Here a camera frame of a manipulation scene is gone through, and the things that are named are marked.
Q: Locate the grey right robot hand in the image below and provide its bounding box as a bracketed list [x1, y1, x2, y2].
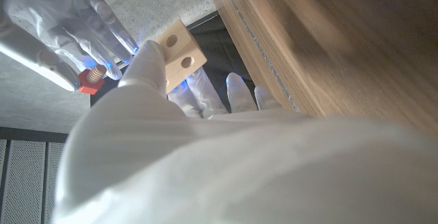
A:
[0, 0, 140, 93]

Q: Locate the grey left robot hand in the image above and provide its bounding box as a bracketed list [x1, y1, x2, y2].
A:
[53, 38, 438, 224]

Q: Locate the wooden block with holes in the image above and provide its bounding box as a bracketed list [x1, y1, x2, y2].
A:
[155, 18, 209, 95]

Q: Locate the red-headed wooden screw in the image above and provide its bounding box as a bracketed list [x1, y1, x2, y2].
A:
[77, 63, 108, 96]

